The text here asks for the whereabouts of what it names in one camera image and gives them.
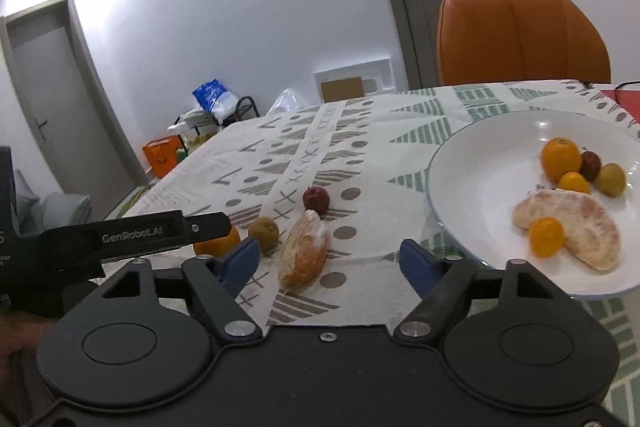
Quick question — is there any blue white bag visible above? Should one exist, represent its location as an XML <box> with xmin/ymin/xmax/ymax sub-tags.
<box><xmin>192</xmin><ymin>79</ymin><xmax>239</xmax><ymax>124</ymax></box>

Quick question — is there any orange chair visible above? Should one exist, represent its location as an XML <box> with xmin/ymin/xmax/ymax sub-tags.
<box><xmin>437</xmin><ymin>0</ymin><xmax>612</xmax><ymax>86</ymax></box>

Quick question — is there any patterned tablecloth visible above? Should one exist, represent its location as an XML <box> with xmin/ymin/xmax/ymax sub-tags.
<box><xmin>89</xmin><ymin>78</ymin><xmax>640</xmax><ymax>427</ymax></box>

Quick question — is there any peeled pomelo segment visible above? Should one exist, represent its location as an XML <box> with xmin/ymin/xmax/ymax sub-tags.
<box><xmin>278</xmin><ymin>209</ymin><xmax>330</xmax><ymax>291</ymax></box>
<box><xmin>512</xmin><ymin>188</ymin><xmax>622</xmax><ymax>272</ymax></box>

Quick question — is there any white foam packaging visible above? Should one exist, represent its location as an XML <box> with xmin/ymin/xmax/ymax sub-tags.
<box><xmin>314</xmin><ymin>58</ymin><xmax>396</xmax><ymax>103</ymax></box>

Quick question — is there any red table mat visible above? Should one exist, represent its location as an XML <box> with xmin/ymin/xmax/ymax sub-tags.
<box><xmin>599</xmin><ymin>82</ymin><xmax>640</xmax><ymax>128</ymax></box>

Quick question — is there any medium orange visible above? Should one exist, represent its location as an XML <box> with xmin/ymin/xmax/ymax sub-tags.
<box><xmin>540</xmin><ymin>136</ymin><xmax>582</xmax><ymax>183</ymax></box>

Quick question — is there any large orange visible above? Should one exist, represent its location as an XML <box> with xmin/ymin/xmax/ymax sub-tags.
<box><xmin>192</xmin><ymin>225</ymin><xmax>241</xmax><ymax>258</ymax></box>

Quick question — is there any red plum back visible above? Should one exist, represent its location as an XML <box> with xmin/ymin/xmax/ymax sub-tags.
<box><xmin>303</xmin><ymin>185</ymin><xmax>331</xmax><ymax>217</ymax></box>

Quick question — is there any peeled pomelo segment back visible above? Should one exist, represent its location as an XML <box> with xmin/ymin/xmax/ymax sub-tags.
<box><xmin>512</xmin><ymin>188</ymin><xmax>622</xmax><ymax>272</ymax></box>

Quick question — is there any white plate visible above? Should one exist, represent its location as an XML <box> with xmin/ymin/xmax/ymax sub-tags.
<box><xmin>426</xmin><ymin>110</ymin><xmax>639</xmax><ymax>299</ymax></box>

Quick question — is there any cardboard piece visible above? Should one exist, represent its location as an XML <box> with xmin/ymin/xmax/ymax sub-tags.
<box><xmin>320</xmin><ymin>77</ymin><xmax>364</xmax><ymax>103</ymax></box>

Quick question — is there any green fruit front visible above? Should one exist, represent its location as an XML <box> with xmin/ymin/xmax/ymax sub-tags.
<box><xmin>596</xmin><ymin>162</ymin><xmax>627</xmax><ymax>197</ymax></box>

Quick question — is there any black cable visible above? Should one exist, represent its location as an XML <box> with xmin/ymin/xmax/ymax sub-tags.
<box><xmin>581</xmin><ymin>79</ymin><xmax>640</xmax><ymax>103</ymax></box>

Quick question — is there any grey sofa cushion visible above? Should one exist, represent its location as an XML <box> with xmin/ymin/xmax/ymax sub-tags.
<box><xmin>14</xmin><ymin>170</ymin><xmax>92</xmax><ymax>235</ymax></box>

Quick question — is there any peeled pomelo segment front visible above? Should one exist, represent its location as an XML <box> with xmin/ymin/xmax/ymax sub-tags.
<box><xmin>278</xmin><ymin>209</ymin><xmax>330</xmax><ymax>291</ymax></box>

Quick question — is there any black metal rack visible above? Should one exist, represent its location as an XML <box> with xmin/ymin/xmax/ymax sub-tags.
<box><xmin>167</xmin><ymin>96</ymin><xmax>260</xmax><ymax>146</ymax></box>

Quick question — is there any small yellow orange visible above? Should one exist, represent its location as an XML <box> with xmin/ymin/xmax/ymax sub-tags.
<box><xmin>556</xmin><ymin>172</ymin><xmax>591</xmax><ymax>194</ymax></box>

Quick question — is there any white plastic bag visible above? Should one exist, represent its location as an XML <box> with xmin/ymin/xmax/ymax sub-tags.
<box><xmin>267</xmin><ymin>88</ymin><xmax>307</xmax><ymax>116</ymax></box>

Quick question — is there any green brown kiwi fruit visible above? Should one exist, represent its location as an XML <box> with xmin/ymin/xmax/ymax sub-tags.
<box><xmin>248</xmin><ymin>217</ymin><xmax>280</xmax><ymax>255</ymax></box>

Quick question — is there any green floor mat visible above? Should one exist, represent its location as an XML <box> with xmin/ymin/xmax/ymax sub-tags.
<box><xmin>115</xmin><ymin>184</ymin><xmax>153</xmax><ymax>219</ymax></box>

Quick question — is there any orange paper bag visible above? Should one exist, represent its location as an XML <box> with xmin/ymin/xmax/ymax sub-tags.
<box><xmin>142</xmin><ymin>135</ymin><xmax>181</xmax><ymax>179</ymax></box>

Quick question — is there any person's hand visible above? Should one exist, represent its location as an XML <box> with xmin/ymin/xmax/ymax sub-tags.
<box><xmin>1</xmin><ymin>312</ymin><xmax>55</xmax><ymax>426</ymax></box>

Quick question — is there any dark red plum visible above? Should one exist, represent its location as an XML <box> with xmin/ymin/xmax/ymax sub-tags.
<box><xmin>579</xmin><ymin>150</ymin><xmax>602</xmax><ymax>183</ymax></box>

